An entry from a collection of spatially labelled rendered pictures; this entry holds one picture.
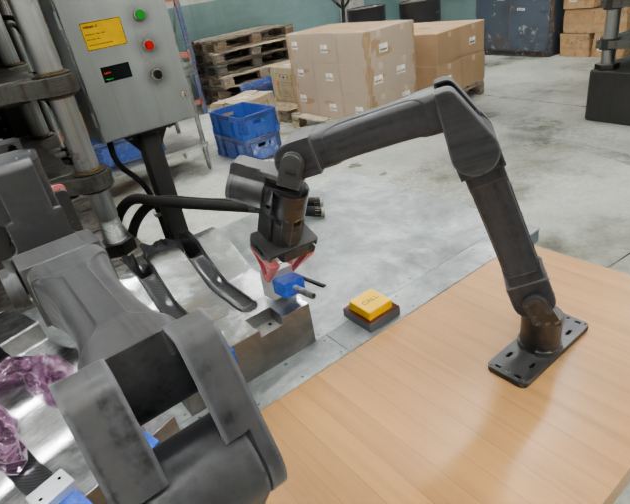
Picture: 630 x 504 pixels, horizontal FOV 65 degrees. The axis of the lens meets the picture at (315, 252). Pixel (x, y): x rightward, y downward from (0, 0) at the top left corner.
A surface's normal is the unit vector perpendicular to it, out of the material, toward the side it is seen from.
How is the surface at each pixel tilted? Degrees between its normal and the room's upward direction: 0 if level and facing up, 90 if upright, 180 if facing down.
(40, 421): 28
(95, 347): 1
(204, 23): 90
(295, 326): 90
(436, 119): 93
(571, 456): 0
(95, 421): 63
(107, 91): 90
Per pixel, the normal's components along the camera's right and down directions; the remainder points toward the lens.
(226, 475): 0.38, -0.30
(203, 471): 0.26, -0.48
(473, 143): -0.20, 0.50
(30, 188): 0.61, 0.27
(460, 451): -0.15, -0.86
